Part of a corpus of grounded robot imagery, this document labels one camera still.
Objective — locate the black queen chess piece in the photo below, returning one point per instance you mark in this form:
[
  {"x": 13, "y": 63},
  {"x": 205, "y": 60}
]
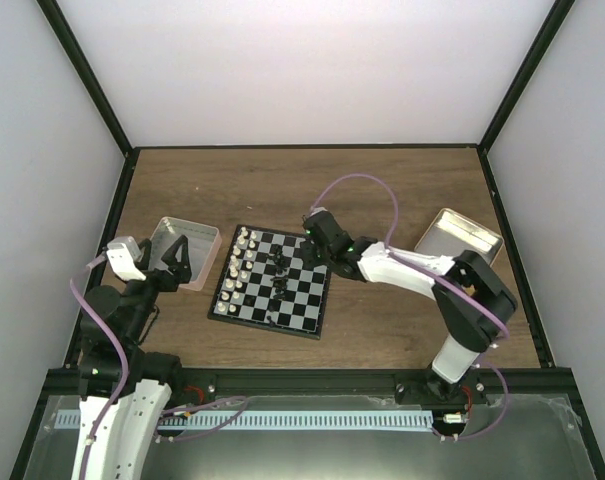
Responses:
[{"x": 280, "y": 282}]

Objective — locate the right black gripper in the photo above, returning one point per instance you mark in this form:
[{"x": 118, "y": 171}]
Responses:
[{"x": 307, "y": 257}]

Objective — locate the pink square tin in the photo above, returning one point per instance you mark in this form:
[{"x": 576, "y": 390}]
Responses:
[{"x": 204, "y": 243}]

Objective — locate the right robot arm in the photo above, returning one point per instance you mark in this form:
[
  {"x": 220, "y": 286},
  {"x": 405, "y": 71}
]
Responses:
[{"x": 473, "y": 301}]

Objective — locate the black white chessboard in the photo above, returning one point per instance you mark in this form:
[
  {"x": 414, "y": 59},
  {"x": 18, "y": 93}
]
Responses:
[{"x": 264, "y": 284}]

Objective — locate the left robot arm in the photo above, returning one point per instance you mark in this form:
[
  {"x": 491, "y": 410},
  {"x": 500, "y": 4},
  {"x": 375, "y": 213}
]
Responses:
[{"x": 123, "y": 389}]

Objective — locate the light blue slotted cable duct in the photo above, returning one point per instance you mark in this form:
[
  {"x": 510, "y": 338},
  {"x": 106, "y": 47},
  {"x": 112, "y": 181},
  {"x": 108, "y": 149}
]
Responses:
[{"x": 401, "y": 420}]

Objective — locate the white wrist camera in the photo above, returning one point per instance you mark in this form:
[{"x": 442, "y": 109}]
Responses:
[
  {"x": 122, "y": 254},
  {"x": 319, "y": 206}
]

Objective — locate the black frame post right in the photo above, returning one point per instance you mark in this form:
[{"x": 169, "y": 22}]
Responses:
[{"x": 543, "y": 39}]

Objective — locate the gold square tin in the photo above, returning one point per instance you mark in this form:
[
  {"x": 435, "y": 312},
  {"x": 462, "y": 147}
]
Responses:
[{"x": 450, "y": 233}]

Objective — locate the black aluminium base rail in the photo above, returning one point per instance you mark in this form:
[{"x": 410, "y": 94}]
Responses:
[{"x": 406, "y": 386}]

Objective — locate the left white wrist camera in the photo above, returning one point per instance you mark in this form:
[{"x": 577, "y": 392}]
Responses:
[{"x": 122, "y": 254}]

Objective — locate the black frame post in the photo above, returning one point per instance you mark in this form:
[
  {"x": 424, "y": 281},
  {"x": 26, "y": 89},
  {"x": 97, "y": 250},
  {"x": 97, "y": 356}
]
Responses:
[
  {"x": 543, "y": 39},
  {"x": 74, "y": 52}
]

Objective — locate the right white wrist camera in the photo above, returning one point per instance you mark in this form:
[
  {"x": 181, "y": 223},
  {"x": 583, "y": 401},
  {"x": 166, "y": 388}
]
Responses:
[{"x": 319, "y": 206}]

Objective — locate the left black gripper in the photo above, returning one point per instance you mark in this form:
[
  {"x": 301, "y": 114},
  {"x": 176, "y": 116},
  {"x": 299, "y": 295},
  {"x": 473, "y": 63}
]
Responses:
[{"x": 161, "y": 277}]

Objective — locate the black frame post left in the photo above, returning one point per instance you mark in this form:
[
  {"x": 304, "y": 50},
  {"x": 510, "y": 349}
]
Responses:
[{"x": 74, "y": 52}]

